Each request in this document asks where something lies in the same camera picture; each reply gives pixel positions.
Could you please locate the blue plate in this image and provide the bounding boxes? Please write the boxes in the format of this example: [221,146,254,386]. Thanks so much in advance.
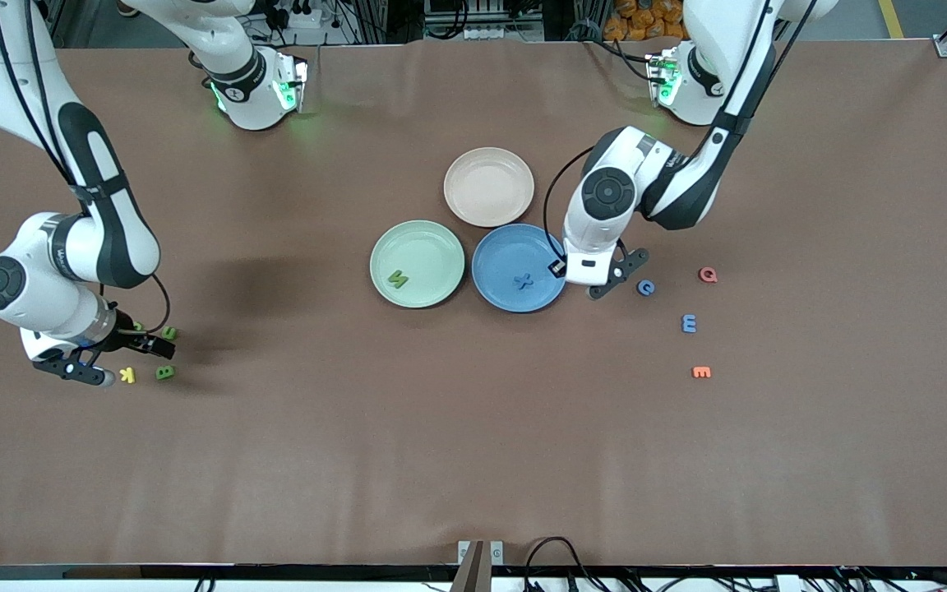
[471,223,569,314]

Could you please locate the pale pink plate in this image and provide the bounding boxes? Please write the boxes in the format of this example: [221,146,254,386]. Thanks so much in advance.
[443,147,536,229]

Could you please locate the pale green plate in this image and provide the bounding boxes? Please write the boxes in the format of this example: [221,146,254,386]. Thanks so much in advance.
[369,220,466,309]

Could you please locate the brown table cover mat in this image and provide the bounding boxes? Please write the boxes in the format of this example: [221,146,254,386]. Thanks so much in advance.
[0,37,947,568]

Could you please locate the white power strip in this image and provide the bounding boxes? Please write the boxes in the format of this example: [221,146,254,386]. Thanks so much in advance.
[464,23,542,40]
[272,0,322,30]

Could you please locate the orange round objects pile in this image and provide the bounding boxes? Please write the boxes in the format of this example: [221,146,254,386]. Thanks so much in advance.
[605,0,692,40]

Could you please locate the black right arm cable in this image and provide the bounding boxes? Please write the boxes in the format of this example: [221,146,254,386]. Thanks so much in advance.
[0,0,172,334]

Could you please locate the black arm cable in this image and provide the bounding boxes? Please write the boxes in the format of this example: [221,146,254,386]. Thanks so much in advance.
[543,0,820,268]
[0,0,172,334]

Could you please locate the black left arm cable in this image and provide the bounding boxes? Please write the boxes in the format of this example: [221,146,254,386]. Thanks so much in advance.
[543,0,820,268]

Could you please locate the black table edge rail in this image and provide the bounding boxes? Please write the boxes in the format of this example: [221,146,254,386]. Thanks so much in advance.
[0,566,947,592]

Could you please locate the metal bracket plate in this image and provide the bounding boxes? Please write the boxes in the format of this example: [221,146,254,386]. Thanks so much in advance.
[457,539,506,567]

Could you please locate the black floor cables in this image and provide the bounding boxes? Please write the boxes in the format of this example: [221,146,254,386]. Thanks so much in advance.
[523,536,606,592]

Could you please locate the grey camera post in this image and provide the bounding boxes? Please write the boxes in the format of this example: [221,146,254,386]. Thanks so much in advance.
[450,540,484,592]

